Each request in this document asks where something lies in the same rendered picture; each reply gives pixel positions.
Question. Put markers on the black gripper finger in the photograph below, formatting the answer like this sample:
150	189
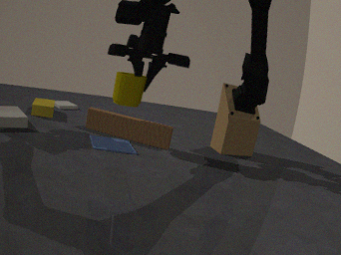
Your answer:
138	67
152	71

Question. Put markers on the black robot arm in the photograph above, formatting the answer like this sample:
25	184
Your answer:
253	91

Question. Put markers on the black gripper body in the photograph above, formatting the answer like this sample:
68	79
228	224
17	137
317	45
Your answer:
151	40

